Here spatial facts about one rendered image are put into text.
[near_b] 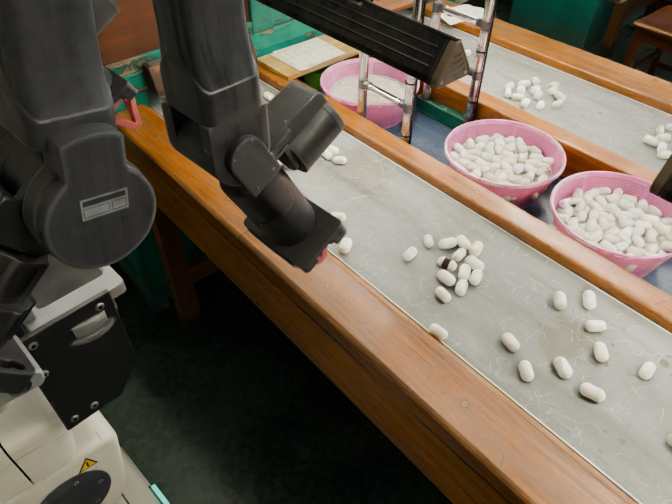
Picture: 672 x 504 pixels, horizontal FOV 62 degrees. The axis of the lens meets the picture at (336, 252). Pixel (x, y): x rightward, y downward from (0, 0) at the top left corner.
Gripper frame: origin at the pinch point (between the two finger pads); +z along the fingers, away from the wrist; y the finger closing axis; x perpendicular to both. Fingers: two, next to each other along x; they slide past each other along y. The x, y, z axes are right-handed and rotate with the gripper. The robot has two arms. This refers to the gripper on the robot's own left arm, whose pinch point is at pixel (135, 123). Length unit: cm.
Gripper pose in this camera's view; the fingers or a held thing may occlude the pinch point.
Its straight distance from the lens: 97.5
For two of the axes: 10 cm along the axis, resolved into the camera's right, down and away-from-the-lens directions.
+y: -7.1, -4.9, 5.1
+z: 3.3, 4.0, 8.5
